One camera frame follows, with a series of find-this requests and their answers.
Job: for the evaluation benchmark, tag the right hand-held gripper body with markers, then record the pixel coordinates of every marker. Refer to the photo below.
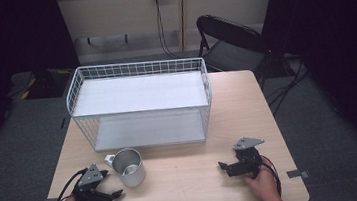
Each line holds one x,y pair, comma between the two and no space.
249,160

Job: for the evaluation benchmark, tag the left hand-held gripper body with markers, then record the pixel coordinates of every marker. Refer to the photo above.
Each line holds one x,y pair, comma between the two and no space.
89,180

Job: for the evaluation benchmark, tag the person's right hand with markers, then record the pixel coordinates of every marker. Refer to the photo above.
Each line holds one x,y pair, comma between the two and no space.
263,183

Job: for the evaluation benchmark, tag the dark stand base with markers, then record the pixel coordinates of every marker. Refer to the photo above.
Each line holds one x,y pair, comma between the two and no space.
44,82

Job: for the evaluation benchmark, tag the black folding chair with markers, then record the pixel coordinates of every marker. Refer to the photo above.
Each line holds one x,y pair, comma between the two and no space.
228,53

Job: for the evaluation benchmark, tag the black curtain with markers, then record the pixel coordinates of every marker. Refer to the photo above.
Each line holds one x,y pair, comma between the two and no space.
6,48
336,30

